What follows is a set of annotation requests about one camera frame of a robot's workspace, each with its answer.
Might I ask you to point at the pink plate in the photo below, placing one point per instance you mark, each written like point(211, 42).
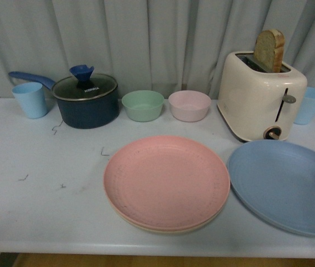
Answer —
point(167, 164)

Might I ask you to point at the green bowl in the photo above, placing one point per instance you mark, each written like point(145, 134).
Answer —
point(143, 105)

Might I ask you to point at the pink bowl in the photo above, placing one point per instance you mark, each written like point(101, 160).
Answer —
point(189, 106)

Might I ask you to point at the dark blue saucepan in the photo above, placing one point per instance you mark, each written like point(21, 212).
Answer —
point(79, 114)

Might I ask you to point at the grey curtain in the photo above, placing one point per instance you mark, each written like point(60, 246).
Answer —
point(164, 46)

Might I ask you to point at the glass pot lid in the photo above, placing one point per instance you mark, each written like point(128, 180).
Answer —
point(84, 84)

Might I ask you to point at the cream plate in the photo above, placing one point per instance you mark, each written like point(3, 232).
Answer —
point(167, 213)

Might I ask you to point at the cream toaster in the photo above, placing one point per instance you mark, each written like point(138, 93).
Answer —
point(256, 104)

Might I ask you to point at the light blue cup left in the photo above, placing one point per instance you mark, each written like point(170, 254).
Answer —
point(30, 97)

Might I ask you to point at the light blue cup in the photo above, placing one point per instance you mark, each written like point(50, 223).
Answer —
point(30, 97)
point(306, 111)

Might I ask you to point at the bread slice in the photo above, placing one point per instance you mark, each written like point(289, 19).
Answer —
point(269, 49)

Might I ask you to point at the blue plate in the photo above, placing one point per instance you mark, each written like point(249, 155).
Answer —
point(276, 181)

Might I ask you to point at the light blue cup right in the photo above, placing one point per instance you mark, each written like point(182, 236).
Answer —
point(306, 111)

